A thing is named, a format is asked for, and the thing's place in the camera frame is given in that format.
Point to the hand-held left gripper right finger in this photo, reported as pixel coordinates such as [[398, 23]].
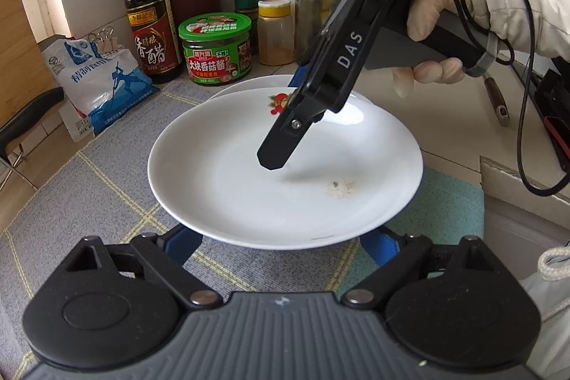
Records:
[[378, 248]]

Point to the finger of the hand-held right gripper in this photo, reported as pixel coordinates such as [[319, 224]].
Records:
[[278, 148], [297, 78]]

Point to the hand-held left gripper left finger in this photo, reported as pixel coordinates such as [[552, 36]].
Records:
[[178, 244]]

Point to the white plate with two flowers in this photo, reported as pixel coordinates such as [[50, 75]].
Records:
[[249, 84]]

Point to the white floral plate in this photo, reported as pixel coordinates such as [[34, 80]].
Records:
[[222, 166]]

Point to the person's right hand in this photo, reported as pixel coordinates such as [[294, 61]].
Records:
[[438, 1]]

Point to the yellow lid spice jar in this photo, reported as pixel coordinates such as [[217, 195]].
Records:
[[275, 37]]

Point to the clear glass bottle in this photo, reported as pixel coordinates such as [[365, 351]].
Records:
[[314, 6]]

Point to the green lid sauce jar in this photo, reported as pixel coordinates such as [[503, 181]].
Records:
[[216, 50]]

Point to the green lid spice jar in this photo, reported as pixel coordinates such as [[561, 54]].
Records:
[[246, 4]]

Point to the grey teal checked cloth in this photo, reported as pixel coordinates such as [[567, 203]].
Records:
[[89, 206]]

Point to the dark vinegar bottle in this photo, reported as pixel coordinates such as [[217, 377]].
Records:
[[149, 28]]

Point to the white blue salt bag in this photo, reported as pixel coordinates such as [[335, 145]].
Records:
[[102, 95]]

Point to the person's light grey jacket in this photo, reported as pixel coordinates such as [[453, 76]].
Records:
[[547, 326]]

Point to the metal binder clip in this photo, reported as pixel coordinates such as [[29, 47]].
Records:
[[109, 39], [95, 41]]

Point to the black appliance with red trim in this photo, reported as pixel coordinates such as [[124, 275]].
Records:
[[552, 95]]

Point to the wooden cutting board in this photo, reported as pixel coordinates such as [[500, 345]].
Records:
[[22, 28]]

